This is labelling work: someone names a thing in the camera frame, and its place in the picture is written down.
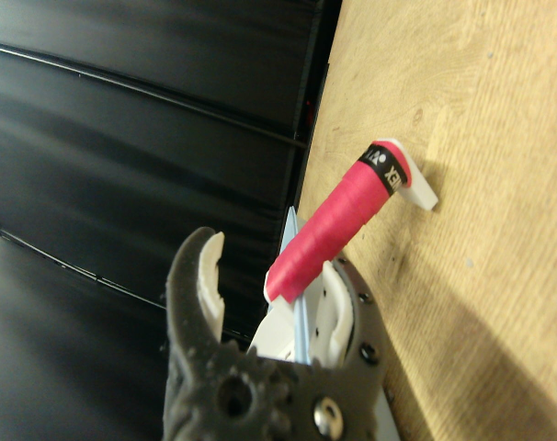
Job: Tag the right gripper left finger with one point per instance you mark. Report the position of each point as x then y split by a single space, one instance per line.
186 321

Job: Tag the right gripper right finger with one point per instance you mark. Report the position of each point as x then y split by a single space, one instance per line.
368 331

